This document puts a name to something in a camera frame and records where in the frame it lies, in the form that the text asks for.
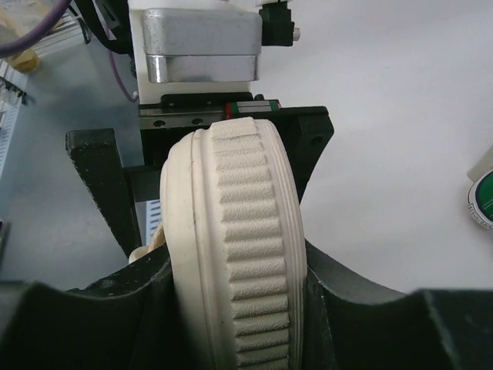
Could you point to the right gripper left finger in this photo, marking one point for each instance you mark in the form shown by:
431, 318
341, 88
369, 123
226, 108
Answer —
127, 320

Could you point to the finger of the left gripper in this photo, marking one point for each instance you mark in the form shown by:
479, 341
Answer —
95, 156

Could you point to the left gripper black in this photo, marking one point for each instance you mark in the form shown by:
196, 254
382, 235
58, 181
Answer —
305, 131

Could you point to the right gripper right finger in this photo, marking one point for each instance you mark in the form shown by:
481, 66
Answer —
354, 323

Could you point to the perforated cable duct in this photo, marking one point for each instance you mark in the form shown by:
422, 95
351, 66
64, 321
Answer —
10, 104

